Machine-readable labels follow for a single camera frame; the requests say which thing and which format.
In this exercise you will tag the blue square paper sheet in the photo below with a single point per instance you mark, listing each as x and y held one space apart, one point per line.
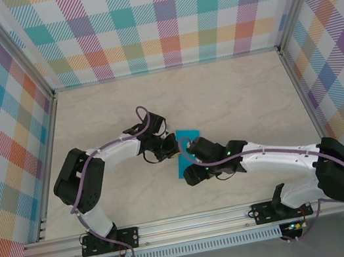
184 168

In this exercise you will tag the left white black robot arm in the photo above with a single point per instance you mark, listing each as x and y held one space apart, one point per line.
120 154

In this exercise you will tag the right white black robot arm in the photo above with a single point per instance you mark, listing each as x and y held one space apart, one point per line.
335 183

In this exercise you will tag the right small circuit board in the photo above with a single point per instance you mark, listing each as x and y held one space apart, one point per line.
294 226

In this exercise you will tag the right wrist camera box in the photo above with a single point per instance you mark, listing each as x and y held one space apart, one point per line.
190 148

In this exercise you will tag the long aluminium mounting rail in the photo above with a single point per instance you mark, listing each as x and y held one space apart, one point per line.
192 226

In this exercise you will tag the aluminium table edge rail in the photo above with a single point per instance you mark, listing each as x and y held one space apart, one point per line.
165 68
46 140
311 110

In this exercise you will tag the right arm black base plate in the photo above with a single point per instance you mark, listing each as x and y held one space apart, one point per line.
262 214

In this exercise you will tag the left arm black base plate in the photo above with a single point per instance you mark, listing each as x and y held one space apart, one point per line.
129 237

